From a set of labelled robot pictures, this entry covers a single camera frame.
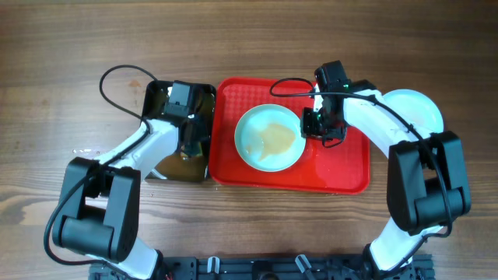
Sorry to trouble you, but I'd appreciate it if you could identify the green yellow sponge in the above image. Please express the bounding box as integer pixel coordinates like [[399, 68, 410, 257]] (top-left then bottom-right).
[[181, 142, 203, 158]]

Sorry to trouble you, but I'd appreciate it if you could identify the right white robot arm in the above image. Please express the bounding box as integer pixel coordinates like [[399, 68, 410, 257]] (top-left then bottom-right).
[[303, 79, 471, 279]]

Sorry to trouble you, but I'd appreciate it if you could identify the red plastic tray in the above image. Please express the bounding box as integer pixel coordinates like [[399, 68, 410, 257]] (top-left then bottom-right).
[[209, 77, 370, 194]]

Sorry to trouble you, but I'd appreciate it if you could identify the left black cable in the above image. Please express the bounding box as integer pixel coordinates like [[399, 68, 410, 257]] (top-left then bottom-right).
[[43, 65, 160, 268]]

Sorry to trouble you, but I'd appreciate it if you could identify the white plate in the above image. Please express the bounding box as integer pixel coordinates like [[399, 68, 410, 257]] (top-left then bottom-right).
[[383, 89, 444, 133], [233, 104, 307, 173]]

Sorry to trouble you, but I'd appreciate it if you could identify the black water basin tray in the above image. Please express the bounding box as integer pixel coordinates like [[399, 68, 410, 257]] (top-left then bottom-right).
[[142, 80, 216, 182]]

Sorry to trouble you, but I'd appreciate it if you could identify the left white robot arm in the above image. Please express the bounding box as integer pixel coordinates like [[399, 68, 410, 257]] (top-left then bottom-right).
[[44, 117, 211, 279]]

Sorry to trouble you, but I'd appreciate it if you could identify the right black cable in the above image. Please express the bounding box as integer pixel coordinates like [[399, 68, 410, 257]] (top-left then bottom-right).
[[268, 77, 454, 280]]

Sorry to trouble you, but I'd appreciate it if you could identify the black cable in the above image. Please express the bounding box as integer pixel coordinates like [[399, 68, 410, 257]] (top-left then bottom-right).
[[43, 65, 160, 268], [268, 77, 454, 280]]

